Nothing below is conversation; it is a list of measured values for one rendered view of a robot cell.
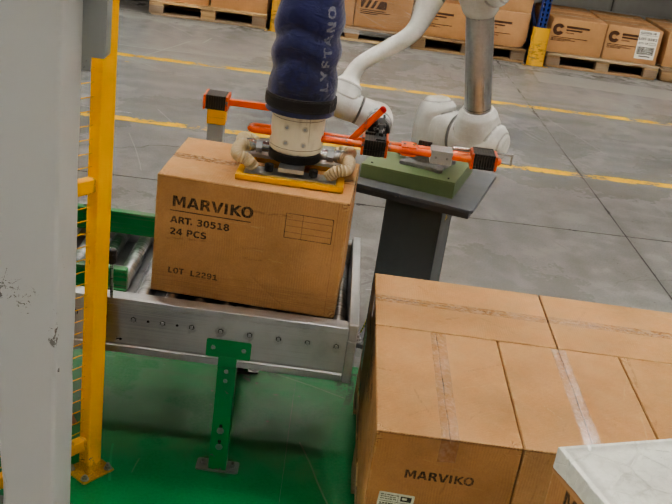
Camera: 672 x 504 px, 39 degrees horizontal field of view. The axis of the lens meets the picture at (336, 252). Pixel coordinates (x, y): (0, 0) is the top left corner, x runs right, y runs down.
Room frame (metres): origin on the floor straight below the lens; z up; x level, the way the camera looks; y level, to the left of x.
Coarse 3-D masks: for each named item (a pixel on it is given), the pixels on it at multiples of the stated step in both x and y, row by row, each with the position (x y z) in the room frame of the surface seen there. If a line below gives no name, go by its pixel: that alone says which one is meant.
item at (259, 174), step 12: (240, 168) 2.86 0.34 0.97; (264, 168) 2.88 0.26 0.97; (276, 168) 2.89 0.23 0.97; (312, 168) 2.87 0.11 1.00; (252, 180) 2.81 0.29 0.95; (264, 180) 2.81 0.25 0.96; (276, 180) 2.81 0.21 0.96; (288, 180) 2.81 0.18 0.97; (300, 180) 2.83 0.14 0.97; (312, 180) 2.83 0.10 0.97; (324, 180) 2.84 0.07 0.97; (336, 180) 2.87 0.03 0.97; (336, 192) 2.81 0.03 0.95
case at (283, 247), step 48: (192, 144) 3.08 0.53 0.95; (192, 192) 2.76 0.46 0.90; (240, 192) 2.75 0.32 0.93; (288, 192) 2.76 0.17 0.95; (192, 240) 2.76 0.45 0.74; (240, 240) 2.75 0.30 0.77; (288, 240) 2.75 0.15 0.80; (336, 240) 2.74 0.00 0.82; (192, 288) 2.76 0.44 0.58; (240, 288) 2.75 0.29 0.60; (288, 288) 2.74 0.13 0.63; (336, 288) 2.74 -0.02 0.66
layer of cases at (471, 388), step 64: (384, 320) 2.79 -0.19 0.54; (448, 320) 2.86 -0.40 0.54; (512, 320) 2.93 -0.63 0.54; (576, 320) 3.00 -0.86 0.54; (640, 320) 3.08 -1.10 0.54; (384, 384) 2.39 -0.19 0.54; (448, 384) 2.45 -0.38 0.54; (512, 384) 2.50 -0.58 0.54; (576, 384) 2.56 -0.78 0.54; (640, 384) 2.61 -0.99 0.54; (384, 448) 2.16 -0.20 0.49; (448, 448) 2.16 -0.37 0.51; (512, 448) 2.17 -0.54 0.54
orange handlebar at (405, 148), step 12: (252, 108) 3.20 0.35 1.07; (264, 108) 3.20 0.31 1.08; (264, 132) 2.92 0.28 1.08; (324, 132) 2.97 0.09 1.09; (348, 144) 2.93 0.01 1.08; (360, 144) 2.93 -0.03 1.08; (396, 144) 2.97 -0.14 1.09; (408, 144) 2.96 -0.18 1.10; (456, 156) 2.93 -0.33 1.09; (468, 156) 2.93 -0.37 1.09
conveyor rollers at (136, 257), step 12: (84, 240) 3.07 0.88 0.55; (120, 240) 3.11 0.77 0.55; (144, 240) 3.13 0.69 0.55; (84, 252) 2.97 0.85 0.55; (132, 252) 3.02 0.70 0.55; (144, 252) 3.06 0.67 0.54; (132, 264) 2.93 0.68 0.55; (132, 276) 2.87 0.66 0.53; (144, 288) 2.76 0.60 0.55; (204, 300) 2.75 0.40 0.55; (288, 312) 2.75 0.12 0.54; (336, 312) 2.79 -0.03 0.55
